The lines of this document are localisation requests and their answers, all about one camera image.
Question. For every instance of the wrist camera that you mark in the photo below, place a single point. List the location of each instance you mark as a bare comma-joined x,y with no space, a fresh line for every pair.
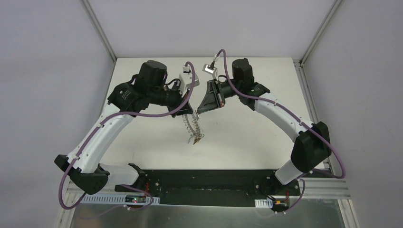
185,78
211,70

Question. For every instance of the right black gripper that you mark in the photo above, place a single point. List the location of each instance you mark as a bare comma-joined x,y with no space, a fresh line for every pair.
215,95

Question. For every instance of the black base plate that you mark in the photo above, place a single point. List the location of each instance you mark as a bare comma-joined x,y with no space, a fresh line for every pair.
226,188

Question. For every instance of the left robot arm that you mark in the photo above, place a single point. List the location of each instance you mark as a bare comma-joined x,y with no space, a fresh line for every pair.
147,93

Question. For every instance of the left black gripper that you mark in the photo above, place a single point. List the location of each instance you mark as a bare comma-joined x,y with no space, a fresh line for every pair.
179,102

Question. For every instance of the metal disc with keyrings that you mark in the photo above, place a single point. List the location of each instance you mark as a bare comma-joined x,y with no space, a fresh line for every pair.
192,127

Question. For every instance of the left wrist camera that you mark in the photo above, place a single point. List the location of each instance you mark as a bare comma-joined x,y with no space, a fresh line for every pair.
185,78

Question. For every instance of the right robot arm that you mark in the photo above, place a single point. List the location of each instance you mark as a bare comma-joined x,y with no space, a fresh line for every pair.
310,139

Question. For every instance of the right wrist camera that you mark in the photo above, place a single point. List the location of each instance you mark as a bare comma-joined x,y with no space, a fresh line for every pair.
211,70

